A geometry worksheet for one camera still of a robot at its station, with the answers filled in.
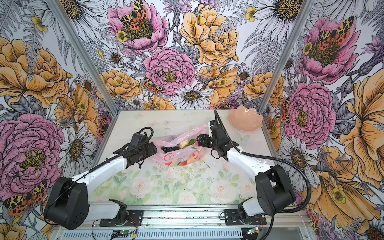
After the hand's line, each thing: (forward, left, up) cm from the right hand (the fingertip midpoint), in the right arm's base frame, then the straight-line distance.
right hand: (202, 142), depth 87 cm
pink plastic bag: (-7, +9, -5) cm, 12 cm away
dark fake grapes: (+3, +21, -10) cm, 23 cm away
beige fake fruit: (+5, +11, -8) cm, 15 cm away
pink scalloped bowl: (+26, -33, -9) cm, 44 cm away
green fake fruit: (+7, +6, -9) cm, 13 cm away
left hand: (-3, +30, -5) cm, 31 cm away
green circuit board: (-40, +40, -13) cm, 58 cm away
